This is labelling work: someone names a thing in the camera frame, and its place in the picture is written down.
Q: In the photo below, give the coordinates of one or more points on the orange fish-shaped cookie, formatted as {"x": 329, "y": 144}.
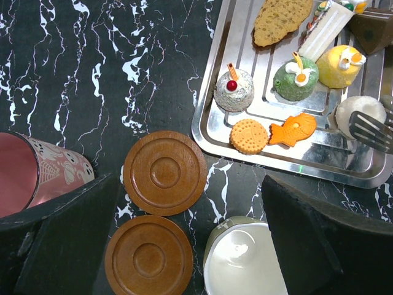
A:
{"x": 294, "y": 129}

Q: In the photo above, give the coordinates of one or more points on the yellow dome cake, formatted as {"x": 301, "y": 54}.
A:
{"x": 339, "y": 66}

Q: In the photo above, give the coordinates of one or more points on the brown oval cookie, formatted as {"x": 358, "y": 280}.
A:
{"x": 277, "y": 18}

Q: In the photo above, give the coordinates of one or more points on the silver metal tray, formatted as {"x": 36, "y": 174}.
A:
{"x": 327, "y": 154}

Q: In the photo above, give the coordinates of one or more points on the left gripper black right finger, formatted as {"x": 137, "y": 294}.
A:
{"x": 324, "y": 249}

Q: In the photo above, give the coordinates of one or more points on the brown wooden coaster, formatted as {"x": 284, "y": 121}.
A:
{"x": 164, "y": 173}
{"x": 149, "y": 255}

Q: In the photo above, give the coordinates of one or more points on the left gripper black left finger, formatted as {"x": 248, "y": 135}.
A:
{"x": 57, "y": 246}

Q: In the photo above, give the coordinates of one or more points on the green ceramic cup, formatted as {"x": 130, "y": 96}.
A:
{"x": 240, "y": 258}

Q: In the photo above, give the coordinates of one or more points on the white sprinkle cherry cake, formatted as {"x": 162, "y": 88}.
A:
{"x": 234, "y": 91}

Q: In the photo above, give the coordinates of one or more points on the pink patterned mug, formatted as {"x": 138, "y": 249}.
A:
{"x": 33, "y": 172}

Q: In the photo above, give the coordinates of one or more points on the black metal tongs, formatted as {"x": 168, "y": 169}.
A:
{"x": 371, "y": 132}

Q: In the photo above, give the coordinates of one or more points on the white rectangular cream cake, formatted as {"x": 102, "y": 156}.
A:
{"x": 329, "y": 20}

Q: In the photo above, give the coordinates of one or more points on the round orange biscuit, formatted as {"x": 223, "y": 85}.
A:
{"x": 249, "y": 136}

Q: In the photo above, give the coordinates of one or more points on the chocolate triangle cake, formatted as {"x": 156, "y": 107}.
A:
{"x": 372, "y": 29}

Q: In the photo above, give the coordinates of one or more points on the green dome cake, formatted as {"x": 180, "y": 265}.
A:
{"x": 296, "y": 79}

